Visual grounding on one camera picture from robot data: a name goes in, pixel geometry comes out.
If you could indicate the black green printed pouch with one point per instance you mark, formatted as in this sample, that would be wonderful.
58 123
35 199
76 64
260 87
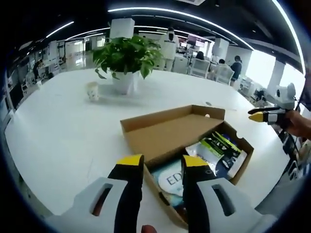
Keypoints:
218 143

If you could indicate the ceiling air vent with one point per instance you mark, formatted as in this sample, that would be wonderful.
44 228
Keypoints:
190 2

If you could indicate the person's left hand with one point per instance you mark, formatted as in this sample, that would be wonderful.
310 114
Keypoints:
149 229

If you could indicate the white office chair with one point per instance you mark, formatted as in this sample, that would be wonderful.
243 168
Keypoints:
224 74
199 68

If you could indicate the blue soft wipes pack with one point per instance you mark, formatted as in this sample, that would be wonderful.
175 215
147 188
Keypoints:
170 179

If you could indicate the white paper cup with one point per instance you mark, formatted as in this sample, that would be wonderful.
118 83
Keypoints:
92 92

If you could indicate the person's right hand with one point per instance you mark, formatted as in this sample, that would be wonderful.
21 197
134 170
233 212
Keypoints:
298 123

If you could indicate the long ceiling light strip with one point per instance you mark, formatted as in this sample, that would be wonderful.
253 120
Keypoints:
126 9
294 36

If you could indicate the brown cardboard shoe box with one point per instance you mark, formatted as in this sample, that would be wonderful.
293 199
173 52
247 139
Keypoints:
165 131

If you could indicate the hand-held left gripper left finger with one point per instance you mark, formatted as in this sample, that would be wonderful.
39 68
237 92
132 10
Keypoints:
128 194

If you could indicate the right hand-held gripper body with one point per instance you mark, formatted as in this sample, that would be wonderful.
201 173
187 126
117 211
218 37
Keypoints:
285 97

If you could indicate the green potted plant white pot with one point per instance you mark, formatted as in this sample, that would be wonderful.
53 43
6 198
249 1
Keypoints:
126 53

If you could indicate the white table socket panel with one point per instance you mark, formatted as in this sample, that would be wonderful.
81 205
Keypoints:
208 103

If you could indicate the large display screen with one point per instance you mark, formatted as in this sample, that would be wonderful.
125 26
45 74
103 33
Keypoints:
196 41

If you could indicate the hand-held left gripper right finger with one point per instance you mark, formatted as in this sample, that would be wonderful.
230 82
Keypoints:
194 194

